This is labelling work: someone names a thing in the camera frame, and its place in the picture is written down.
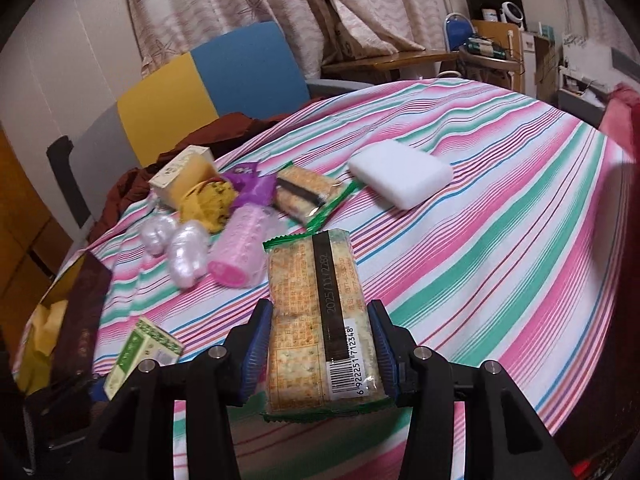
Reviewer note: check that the wooden wardrobe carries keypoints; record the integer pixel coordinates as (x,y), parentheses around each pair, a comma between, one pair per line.
(15,200)

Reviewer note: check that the wooden desk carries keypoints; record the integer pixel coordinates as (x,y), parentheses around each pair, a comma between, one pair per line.
(390,62)

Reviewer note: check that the cracker packet with green edge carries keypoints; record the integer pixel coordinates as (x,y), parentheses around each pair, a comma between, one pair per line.
(295,310)
(300,185)

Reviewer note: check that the beige cardboard box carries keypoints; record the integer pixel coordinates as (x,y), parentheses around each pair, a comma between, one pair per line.
(167,180)

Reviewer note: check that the white foam sponge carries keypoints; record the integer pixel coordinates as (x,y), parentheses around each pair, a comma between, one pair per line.
(400,172)

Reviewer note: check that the white cabinet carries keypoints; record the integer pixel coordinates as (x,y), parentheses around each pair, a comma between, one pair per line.
(590,65)

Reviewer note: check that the brown jacket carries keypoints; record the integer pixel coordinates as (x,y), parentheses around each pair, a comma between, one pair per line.
(225,132)

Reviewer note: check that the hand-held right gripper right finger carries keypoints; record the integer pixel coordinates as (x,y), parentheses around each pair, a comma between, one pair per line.
(382,355)

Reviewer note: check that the white fan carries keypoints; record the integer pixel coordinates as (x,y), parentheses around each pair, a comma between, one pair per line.
(510,10)

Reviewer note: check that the yellow sponge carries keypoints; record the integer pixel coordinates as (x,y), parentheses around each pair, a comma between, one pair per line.
(50,317)

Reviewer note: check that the small green patterned box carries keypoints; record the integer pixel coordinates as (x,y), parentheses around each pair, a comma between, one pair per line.
(140,355)

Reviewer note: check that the white shelf rack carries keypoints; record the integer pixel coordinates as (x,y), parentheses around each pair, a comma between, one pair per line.
(492,55)

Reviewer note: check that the black rolled mat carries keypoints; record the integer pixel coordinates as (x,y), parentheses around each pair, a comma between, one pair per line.
(62,175)

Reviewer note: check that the patterned beige curtain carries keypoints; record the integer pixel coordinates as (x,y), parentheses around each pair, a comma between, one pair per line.
(225,0)

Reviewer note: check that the grey yellow blue chair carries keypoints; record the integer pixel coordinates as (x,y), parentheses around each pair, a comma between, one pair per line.
(240,70)

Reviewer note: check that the pink cloth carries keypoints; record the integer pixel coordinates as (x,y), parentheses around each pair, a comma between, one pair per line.
(620,110)

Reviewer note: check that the blue folding chair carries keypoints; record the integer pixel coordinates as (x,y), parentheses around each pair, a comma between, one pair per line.
(457,27)

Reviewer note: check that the gold tin box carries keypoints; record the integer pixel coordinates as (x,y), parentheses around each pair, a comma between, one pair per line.
(32,365)

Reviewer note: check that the brown cardboard box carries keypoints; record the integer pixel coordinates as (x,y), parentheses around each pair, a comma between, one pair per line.
(350,42)

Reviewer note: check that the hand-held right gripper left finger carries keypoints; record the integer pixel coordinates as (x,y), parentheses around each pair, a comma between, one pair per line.
(255,355)

